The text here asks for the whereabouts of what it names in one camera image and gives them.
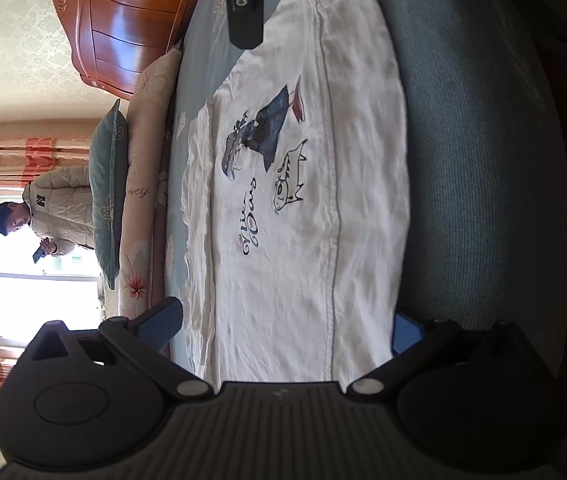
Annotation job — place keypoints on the teal pillow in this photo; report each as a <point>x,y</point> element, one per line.
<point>108,185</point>

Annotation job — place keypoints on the pink floral quilt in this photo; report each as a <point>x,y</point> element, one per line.
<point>138,160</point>

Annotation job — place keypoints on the white printed t-shirt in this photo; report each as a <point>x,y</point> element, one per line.
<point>313,260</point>

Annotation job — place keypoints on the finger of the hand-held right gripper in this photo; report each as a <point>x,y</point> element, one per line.
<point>243,20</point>

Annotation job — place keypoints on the window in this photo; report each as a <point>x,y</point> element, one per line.
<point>38,305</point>

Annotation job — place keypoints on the wooden headboard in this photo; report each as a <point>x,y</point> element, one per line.
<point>128,10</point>

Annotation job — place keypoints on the dark smartphone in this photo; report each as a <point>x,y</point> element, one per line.
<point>37,255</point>

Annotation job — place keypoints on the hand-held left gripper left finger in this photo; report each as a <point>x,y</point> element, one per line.
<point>158,325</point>

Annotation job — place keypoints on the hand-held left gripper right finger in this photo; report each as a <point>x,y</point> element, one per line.
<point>408,332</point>

